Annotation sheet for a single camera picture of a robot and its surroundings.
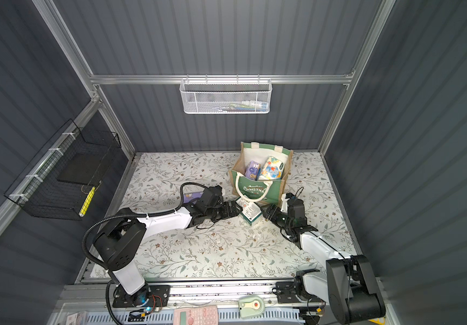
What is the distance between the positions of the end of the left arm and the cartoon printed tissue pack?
0.19 meters

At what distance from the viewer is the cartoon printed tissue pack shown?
893 mm

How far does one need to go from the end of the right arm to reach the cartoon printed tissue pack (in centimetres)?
15

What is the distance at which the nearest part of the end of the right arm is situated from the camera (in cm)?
66

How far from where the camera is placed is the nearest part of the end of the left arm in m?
0.71

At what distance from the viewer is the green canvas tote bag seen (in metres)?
0.86

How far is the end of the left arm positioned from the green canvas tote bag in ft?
0.35
